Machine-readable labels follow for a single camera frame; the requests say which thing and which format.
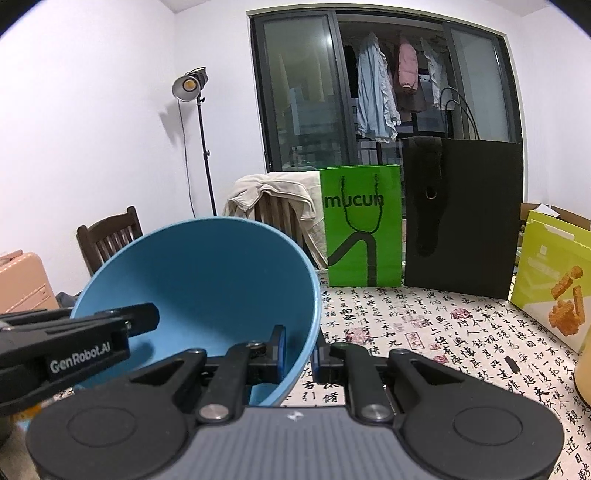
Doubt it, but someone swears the brown cardboard box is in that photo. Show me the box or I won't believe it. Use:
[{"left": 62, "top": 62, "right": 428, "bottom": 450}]
[{"left": 519, "top": 202, "right": 591, "bottom": 234}]

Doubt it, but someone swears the dark wooden chair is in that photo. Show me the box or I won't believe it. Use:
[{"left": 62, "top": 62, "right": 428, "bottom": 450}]
[
  {"left": 76, "top": 206, "right": 144, "bottom": 278},
  {"left": 254, "top": 194, "right": 305, "bottom": 252}
]

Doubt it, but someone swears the blue bowl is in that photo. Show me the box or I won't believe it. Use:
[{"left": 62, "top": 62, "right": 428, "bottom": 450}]
[{"left": 69, "top": 217, "right": 322, "bottom": 408}]

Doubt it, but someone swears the green paper bag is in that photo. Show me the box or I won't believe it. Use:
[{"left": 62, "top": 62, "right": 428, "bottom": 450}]
[{"left": 320, "top": 164, "right": 402, "bottom": 288}]

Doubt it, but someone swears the black paper bag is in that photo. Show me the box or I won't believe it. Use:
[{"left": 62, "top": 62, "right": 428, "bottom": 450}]
[{"left": 403, "top": 87, "right": 525, "bottom": 300}]

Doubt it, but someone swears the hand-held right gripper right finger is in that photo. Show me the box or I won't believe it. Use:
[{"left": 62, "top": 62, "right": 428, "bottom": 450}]
[{"left": 311, "top": 342, "right": 465, "bottom": 422}]

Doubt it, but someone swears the studio light on stand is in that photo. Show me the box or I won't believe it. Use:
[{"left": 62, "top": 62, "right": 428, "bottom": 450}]
[{"left": 172, "top": 67, "right": 219, "bottom": 217}]

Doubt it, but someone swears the yellow-green snack box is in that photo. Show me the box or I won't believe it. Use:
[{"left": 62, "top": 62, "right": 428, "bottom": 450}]
[{"left": 510, "top": 210, "right": 591, "bottom": 355}]

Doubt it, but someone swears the pink hanging jacket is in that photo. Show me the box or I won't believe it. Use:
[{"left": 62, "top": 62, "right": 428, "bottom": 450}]
[{"left": 398, "top": 37, "right": 420, "bottom": 88}]

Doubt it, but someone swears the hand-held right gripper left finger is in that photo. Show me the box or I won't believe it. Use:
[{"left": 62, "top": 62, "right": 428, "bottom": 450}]
[{"left": 129, "top": 325, "right": 286, "bottom": 423}]

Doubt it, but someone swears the white hanging garment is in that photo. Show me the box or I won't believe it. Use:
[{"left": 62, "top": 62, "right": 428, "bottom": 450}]
[{"left": 421, "top": 39, "right": 451, "bottom": 109}]

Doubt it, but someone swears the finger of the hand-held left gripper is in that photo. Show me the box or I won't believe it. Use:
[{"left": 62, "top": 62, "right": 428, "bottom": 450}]
[
  {"left": 69, "top": 302, "right": 160, "bottom": 339},
  {"left": 0, "top": 307, "right": 74, "bottom": 326}
]

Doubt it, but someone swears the beige jacket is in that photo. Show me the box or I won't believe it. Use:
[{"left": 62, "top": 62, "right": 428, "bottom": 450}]
[{"left": 222, "top": 172, "right": 329, "bottom": 269}]

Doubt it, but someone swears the pink hard suitcase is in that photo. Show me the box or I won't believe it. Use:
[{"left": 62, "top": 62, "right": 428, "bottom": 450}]
[{"left": 0, "top": 250, "right": 61, "bottom": 315}]

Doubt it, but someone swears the light blue hanging shirt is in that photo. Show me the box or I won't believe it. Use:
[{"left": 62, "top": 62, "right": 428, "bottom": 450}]
[{"left": 355, "top": 32, "right": 402, "bottom": 141}]

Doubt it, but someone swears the dark framed glass door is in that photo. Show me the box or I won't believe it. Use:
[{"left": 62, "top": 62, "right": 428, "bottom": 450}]
[{"left": 247, "top": 7, "right": 527, "bottom": 185}]

